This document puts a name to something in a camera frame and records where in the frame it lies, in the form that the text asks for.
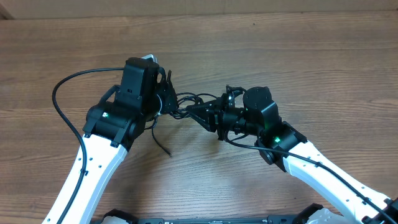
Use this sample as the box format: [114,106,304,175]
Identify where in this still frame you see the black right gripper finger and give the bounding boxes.
[185,98,221,115]
[190,113,217,133]

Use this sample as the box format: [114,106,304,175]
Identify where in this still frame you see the black usb cables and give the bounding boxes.
[144,91,218,157]

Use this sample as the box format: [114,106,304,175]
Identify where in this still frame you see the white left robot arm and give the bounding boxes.
[44,54,178,223]

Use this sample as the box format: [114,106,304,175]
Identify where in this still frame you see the brown cardboard back panel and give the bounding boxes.
[1,0,397,19]

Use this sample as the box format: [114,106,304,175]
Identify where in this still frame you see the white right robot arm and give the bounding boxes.
[185,86,397,223]

